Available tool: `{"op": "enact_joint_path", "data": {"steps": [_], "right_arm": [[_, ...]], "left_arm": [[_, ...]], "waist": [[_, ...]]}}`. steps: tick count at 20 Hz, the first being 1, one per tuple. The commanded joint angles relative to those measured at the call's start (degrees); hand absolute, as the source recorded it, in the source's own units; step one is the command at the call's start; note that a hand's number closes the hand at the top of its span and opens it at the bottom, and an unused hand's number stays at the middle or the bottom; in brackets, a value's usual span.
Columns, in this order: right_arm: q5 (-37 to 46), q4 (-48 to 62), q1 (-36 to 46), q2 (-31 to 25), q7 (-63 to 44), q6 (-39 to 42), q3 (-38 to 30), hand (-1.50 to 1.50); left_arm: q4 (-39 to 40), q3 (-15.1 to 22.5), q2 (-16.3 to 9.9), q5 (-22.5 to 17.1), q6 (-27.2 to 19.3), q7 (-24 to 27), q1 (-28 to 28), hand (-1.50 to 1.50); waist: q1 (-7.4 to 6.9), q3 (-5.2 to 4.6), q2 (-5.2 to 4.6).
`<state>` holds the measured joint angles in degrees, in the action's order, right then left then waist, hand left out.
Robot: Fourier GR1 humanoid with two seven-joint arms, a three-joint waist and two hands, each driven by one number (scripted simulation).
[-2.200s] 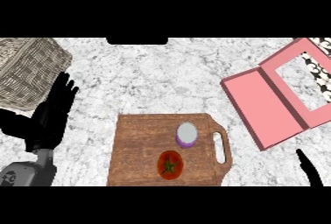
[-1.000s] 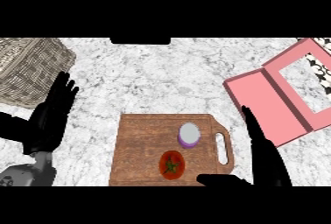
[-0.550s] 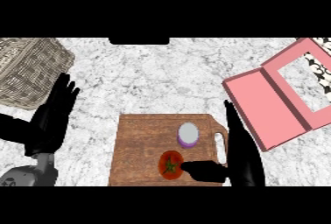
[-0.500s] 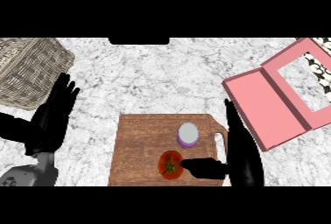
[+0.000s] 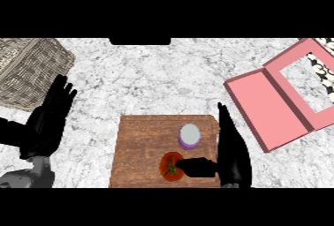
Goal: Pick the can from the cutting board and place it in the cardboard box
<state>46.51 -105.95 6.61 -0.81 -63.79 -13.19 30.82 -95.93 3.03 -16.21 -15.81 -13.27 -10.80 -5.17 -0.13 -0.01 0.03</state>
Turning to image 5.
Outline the brown wooden cutting board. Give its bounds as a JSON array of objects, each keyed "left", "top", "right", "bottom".
[{"left": 107, "top": 114, "right": 221, "bottom": 189}]

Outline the red tomato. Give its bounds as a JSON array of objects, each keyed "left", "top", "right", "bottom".
[{"left": 158, "top": 151, "right": 184, "bottom": 183}]

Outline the woven wicker basket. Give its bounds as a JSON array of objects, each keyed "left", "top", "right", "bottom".
[{"left": 0, "top": 38, "right": 76, "bottom": 113}]

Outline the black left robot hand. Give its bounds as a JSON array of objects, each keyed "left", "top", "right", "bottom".
[{"left": 0, "top": 74, "right": 78, "bottom": 161}]

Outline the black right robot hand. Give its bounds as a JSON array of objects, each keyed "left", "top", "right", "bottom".
[{"left": 174, "top": 102, "right": 252, "bottom": 189}]

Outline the pink cardboard box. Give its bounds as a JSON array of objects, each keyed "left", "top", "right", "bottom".
[{"left": 223, "top": 38, "right": 334, "bottom": 154}]

